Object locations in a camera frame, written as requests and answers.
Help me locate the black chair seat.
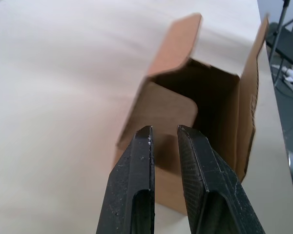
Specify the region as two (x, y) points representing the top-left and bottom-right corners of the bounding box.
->
(265, 21), (293, 71)

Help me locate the open-flapped brown cardboard box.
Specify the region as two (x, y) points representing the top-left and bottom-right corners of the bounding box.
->
(116, 12), (271, 216)

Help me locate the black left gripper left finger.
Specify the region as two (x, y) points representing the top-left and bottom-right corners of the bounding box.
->
(96, 125), (156, 234)

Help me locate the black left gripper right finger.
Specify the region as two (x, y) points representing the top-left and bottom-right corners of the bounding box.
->
(177, 124), (267, 234)

